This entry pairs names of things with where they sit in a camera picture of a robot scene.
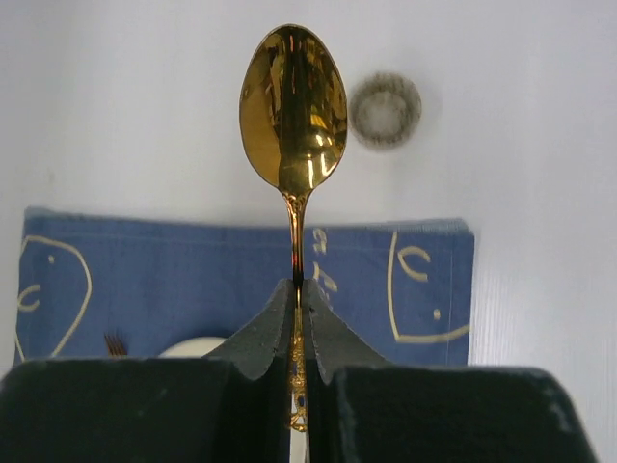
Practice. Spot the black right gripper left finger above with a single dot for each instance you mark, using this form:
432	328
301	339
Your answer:
229	406

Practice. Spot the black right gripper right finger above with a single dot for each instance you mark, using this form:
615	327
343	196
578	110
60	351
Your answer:
363	408

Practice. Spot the cream round plate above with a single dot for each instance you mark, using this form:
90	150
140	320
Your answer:
193	348

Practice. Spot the copper fork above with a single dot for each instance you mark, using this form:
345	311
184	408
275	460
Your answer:
115	345

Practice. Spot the speckled grey cup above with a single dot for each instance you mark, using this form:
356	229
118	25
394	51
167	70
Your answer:
385	110

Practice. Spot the gold spoon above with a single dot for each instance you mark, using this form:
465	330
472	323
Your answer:
293	124

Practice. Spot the blue fish placemat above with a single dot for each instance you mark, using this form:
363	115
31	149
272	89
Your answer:
404	288

